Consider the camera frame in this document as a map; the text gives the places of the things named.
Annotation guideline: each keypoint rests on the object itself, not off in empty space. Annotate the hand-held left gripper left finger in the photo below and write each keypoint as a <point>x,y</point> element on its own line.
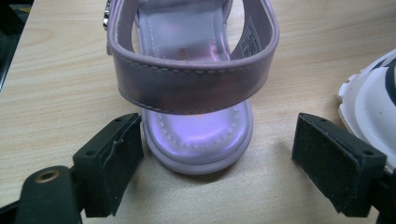
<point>109,165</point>

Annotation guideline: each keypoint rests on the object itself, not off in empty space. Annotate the white and navy sneaker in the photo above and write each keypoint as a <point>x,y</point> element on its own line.
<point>370,105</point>

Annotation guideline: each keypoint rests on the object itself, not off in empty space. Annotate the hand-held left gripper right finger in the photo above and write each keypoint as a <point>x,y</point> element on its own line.
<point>336,161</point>

